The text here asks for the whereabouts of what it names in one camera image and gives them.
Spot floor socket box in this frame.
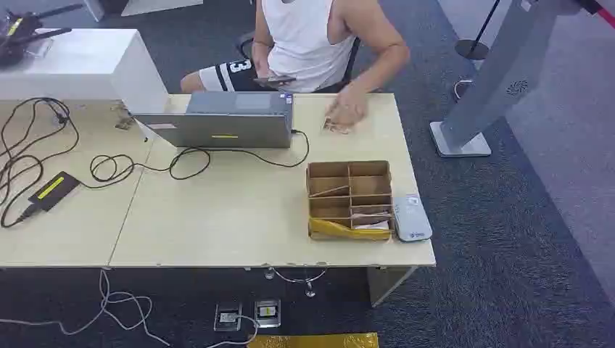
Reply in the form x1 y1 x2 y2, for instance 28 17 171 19
253 298 283 329
213 302 243 333

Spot grey flat device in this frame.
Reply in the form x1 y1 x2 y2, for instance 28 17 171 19
392 193 434 244

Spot seated person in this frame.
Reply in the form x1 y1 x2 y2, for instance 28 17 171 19
180 0 412 130

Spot white furniture base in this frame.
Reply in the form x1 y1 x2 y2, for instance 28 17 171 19
83 0 206 23

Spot yellow floor sheet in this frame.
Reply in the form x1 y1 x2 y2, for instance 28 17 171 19
247 332 380 348

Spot brown scraps on desk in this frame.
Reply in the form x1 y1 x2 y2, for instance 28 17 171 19
111 101 137 131

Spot slanted card in box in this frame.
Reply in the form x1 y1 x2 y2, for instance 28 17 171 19
310 185 351 199

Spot pale desk leg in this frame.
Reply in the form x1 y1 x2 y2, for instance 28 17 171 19
367 265 418 309

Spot stacked cards in box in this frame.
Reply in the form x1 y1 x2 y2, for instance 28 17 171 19
350 211 392 231

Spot white plug cable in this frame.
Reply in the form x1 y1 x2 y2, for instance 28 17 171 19
205 314 261 348

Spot black mains cable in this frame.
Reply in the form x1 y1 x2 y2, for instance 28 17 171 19
0 96 81 230

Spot white cabinet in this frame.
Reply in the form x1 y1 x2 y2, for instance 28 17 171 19
0 28 170 116

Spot person's left hand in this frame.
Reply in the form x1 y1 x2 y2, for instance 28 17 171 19
325 85 370 130

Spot short white cable loop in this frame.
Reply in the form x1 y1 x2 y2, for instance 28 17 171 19
452 78 475 102

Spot person's right hand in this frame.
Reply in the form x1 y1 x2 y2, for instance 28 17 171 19
250 42 278 82

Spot wooden divided card box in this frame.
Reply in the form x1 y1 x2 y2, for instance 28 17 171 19
305 159 397 243

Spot grey kiosk stand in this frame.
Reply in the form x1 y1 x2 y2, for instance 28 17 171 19
429 0 585 159

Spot red barrier belt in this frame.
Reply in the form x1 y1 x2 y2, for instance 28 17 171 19
595 4 615 30

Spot dark smartphone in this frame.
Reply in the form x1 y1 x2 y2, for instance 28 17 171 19
253 75 297 89

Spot black stanchion post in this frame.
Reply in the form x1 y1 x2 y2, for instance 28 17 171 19
453 0 502 62

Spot grey laptop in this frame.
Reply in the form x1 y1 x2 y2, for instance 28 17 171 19
132 91 295 150

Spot yellow tape strip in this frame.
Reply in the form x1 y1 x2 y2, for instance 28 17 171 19
308 217 393 242

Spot long white floor cable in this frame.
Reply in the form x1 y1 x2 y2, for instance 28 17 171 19
0 269 172 348

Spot black antenna device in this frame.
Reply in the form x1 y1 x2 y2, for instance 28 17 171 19
0 3 86 69

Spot black power adapter yellow label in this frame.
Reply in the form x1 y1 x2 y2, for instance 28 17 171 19
27 171 82 214

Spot black laptop power cable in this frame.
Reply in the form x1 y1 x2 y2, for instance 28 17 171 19
76 128 311 190

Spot wire hook under desk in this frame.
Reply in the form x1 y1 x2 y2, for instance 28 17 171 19
263 266 329 299

